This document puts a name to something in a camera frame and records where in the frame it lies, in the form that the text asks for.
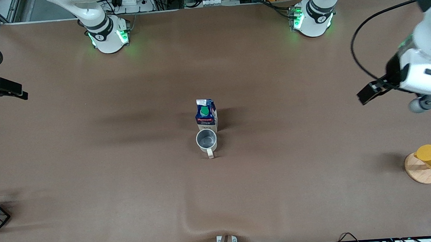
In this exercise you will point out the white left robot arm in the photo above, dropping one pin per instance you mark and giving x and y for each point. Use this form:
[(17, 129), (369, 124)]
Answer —
[(428, 72)]

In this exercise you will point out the blue milk carton green cap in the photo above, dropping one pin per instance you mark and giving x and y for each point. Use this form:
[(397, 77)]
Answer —
[(206, 116)]

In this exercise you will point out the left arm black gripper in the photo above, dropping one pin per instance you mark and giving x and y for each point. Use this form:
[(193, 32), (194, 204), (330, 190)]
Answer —
[(392, 71)]

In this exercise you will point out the white ribbed mug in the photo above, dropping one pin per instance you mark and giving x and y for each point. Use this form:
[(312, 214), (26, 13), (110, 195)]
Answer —
[(206, 140)]

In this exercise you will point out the white empty power strip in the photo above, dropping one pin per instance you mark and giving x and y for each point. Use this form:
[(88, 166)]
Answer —
[(214, 1)]

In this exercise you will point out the white power strip black plugs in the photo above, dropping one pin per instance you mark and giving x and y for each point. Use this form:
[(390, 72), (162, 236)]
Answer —
[(131, 1)]

